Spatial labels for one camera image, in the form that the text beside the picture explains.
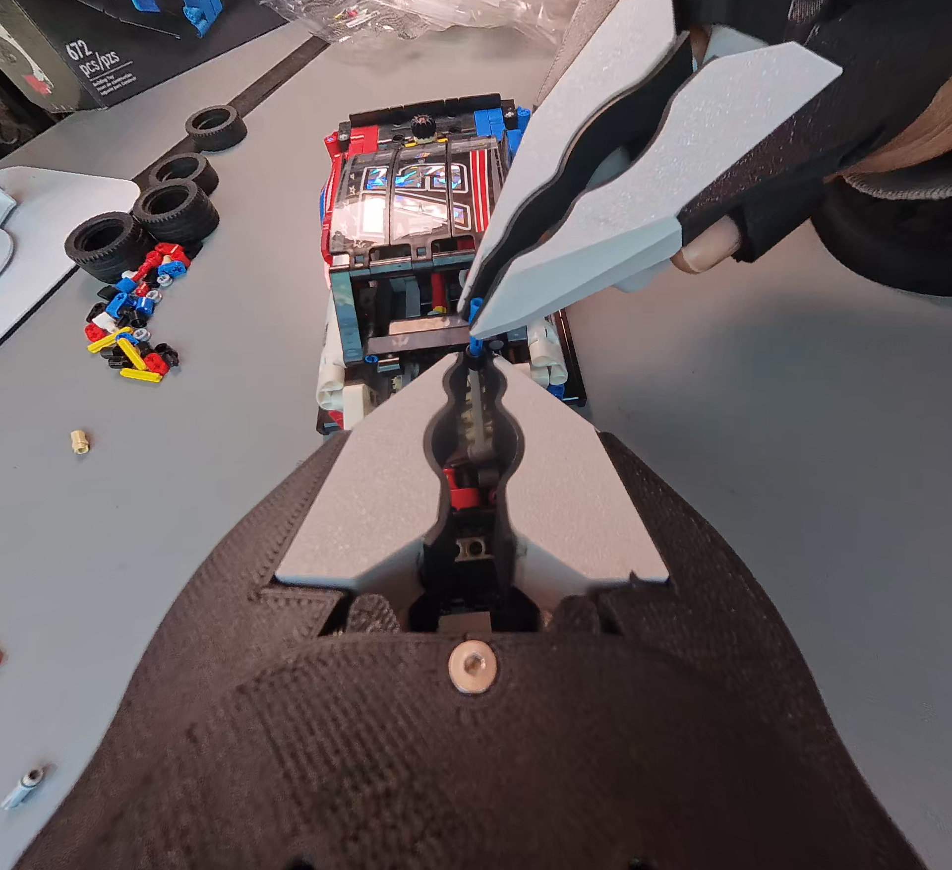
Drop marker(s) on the clear plastic bag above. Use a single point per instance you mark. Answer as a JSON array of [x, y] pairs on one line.
[[416, 7]]

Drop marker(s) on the long blue brick pin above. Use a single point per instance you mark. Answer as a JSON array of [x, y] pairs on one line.
[[477, 325]]

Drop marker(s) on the white book stand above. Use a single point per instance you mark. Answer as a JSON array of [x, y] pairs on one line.
[[44, 230]]

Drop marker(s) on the grey desk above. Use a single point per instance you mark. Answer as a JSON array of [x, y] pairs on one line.
[[781, 401]]

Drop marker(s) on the black chair armrest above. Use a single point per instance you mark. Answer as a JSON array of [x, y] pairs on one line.
[[885, 237]]

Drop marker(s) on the black rubber toy tyre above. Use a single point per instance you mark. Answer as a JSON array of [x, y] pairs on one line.
[[204, 182], [204, 137], [82, 264], [204, 226]]

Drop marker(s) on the pile of small loose bricks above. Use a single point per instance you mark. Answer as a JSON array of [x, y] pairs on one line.
[[134, 319]]

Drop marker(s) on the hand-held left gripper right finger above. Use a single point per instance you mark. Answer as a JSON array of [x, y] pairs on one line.
[[587, 513]]

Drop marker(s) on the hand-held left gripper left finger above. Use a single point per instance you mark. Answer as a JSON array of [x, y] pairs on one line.
[[357, 513]]

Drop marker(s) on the small tan brick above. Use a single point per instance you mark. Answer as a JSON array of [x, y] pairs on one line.
[[80, 441]]

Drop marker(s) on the toy brick race car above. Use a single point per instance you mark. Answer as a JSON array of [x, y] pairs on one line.
[[416, 215]]

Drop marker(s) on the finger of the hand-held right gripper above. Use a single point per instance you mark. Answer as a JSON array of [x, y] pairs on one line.
[[587, 89], [669, 178]]

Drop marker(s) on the person's right hand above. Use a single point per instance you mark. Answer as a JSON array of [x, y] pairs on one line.
[[706, 245]]

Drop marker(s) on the small grey brick pin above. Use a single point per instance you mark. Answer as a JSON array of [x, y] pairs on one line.
[[26, 787]]

